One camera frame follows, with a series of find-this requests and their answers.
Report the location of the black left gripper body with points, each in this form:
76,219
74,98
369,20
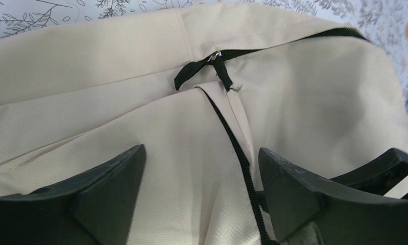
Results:
286,184

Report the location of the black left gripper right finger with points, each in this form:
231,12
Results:
352,208

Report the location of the beige canvas backpack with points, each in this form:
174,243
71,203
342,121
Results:
203,89

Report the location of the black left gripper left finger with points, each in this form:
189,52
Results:
93,207

